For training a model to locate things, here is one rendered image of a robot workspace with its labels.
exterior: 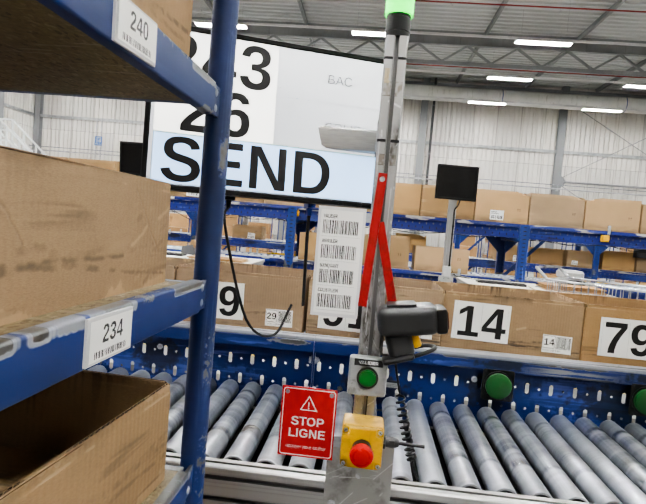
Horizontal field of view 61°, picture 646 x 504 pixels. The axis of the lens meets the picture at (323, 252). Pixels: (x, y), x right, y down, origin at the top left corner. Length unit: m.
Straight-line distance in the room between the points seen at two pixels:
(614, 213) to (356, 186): 5.67
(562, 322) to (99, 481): 1.40
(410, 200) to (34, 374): 5.89
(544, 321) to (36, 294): 1.45
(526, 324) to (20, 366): 1.47
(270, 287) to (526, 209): 4.95
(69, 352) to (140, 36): 0.21
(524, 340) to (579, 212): 4.89
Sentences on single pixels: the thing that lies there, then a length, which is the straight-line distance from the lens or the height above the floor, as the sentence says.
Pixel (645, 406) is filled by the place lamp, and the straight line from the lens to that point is 1.73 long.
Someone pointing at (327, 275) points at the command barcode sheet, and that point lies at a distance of 0.98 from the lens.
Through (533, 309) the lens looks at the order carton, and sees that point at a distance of 1.66.
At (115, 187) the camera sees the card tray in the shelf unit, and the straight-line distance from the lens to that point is 0.46.
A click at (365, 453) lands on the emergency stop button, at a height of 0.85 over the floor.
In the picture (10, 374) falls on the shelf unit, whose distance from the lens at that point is 0.31.
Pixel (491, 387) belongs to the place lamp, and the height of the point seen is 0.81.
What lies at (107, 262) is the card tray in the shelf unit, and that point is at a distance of 0.46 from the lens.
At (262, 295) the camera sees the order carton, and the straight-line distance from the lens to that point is 1.62.
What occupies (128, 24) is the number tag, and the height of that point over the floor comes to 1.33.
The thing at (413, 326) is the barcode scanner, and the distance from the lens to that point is 0.93.
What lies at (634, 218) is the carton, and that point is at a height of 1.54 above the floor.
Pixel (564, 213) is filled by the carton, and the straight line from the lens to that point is 6.44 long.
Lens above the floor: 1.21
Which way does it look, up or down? 3 degrees down
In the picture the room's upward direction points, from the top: 5 degrees clockwise
